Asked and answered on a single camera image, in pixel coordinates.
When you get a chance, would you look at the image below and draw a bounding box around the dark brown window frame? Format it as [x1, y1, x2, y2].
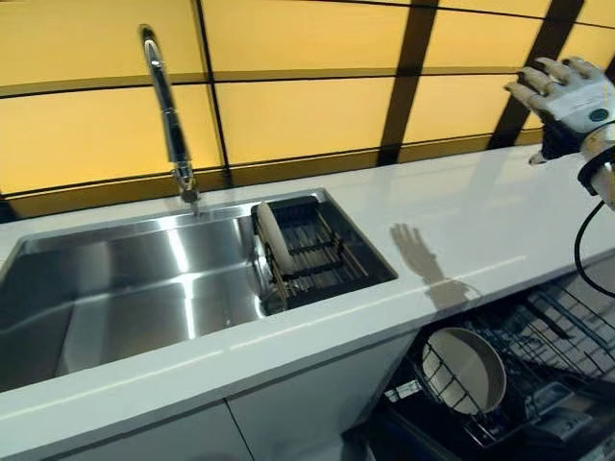
[0, 0, 615, 225]

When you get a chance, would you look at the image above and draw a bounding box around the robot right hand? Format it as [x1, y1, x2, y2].
[504, 56, 615, 166]

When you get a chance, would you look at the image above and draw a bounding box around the black sink dish rack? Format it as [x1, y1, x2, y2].
[251, 193, 372, 312]

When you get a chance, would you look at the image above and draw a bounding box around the cream round plate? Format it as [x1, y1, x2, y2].
[256, 201, 294, 271]
[421, 327, 508, 416]

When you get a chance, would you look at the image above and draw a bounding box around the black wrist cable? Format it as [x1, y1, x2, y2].
[573, 145, 615, 290]

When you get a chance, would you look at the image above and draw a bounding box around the white glossy cabinet door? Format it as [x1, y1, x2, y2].
[0, 397, 233, 461]
[227, 329, 420, 461]

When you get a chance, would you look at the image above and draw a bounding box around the stainless steel sink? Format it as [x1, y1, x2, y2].
[0, 187, 401, 381]

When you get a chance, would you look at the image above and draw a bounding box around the round steel sink drain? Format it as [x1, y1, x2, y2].
[260, 286, 285, 317]

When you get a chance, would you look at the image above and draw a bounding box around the black wire dishwasher rack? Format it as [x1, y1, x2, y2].
[402, 275, 615, 444]

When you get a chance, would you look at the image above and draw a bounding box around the chrome kitchen faucet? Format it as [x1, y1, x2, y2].
[138, 24, 201, 215]

